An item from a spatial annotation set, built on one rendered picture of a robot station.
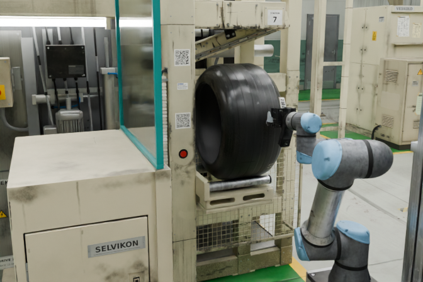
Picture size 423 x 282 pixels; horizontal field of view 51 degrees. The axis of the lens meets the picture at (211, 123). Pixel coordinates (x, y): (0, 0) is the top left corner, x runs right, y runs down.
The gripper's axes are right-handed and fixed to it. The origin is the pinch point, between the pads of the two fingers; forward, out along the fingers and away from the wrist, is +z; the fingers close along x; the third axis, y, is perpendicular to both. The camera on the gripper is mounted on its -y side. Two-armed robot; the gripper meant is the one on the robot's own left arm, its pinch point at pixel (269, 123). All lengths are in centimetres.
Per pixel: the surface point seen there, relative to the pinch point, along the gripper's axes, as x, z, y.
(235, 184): 9.5, 18.2, -30.1
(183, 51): 32.5, 17.9, 33.4
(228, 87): 14.7, 9.5, 16.7
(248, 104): 8.0, 3.4, 8.5
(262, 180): -5.1, 18.2, -30.3
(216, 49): 0, 57, 37
